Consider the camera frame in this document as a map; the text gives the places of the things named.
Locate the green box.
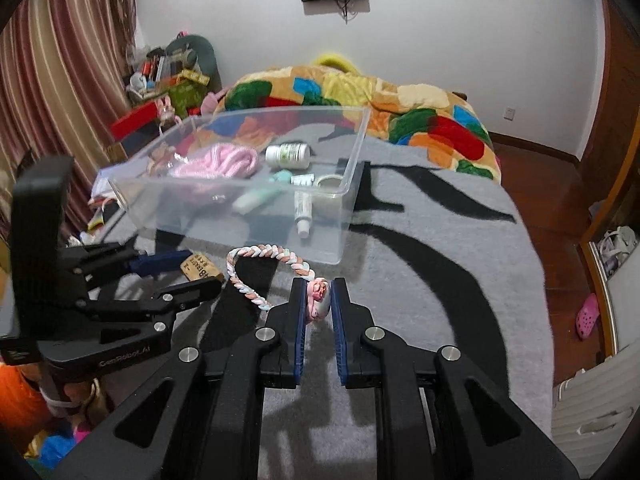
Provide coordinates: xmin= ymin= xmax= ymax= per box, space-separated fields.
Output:
xmin=167 ymin=82 xmax=209 ymax=112

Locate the wooden framed mirror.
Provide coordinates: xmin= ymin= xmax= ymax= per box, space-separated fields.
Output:
xmin=579 ymin=110 xmax=640 ymax=362

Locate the pink slipper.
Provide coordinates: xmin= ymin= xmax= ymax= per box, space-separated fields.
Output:
xmin=574 ymin=293 xmax=601 ymax=341

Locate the white tube with cap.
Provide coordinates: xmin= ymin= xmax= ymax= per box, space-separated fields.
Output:
xmin=293 ymin=190 xmax=315 ymax=239

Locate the brown paper tag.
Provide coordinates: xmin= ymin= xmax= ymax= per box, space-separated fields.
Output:
xmin=181 ymin=251 xmax=226 ymax=284

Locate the grey black patterned blanket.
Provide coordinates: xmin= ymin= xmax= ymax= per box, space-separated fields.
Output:
xmin=90 ymin=135 xmax=554 ymax=480

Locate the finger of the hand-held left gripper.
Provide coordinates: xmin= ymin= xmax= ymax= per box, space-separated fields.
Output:
xmin=60 ymin=241 xmax=194 ymax=289
xmin=86 ymin=276 xmax=224 ymax=320

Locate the pale green tube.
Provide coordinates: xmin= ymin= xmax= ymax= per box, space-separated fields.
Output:
xmin=232 ymin=188 xmax=282 ymax=215

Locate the pink bunny toy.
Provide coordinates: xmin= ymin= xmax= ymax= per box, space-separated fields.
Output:
xmin=156 ymin=97 xmax=182 ymax=125

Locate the blue cloth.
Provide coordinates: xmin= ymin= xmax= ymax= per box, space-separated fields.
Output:
xmin=25 ymin=434 xmax=77 ymax=472

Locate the red box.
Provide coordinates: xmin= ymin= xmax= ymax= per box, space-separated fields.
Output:
xmin=109 ymin=100 xmax=164 ymax=141

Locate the pastel braided cord with charm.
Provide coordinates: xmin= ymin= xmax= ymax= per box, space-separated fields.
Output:
xmin=225 ymin=244 xmax=333 ymax=322

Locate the white plastic basket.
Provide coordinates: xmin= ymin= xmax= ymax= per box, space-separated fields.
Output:
xmin=550 ymin=344 xmax=640 ymax=477

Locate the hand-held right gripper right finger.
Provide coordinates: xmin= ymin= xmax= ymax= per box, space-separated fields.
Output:
xmin=330 ymin=276 xmax=583 ymax=480

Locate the clear plastic storage bin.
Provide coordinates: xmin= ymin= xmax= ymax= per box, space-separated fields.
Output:
xmin=107 ymin=106 xmax=372 ymax=267

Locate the colourful patchwork blanket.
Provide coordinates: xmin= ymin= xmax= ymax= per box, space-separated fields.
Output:
xmin=200 ymin=64 xmax=503 ymax=184

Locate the pink knitted yarn bundle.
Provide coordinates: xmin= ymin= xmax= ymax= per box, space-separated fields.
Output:
xmin=167 ymin=142 xmax=260 ymax=181

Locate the orange cloth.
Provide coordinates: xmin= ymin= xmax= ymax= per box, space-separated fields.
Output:
xmin=0 ymin=362 xmax=52 ymax=432

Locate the white pill bottle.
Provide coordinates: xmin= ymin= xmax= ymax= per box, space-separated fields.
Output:
xmin=265 ymin=143 xmax=311 ymax=169

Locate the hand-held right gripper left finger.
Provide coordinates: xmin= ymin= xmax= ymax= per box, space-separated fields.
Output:
xmin=52 ymin=277 xmax=308 ymax=480

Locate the striped brown curtain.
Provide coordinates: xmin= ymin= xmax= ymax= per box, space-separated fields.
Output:
xmin=0 ymin=0 xmax=147 ymax=242

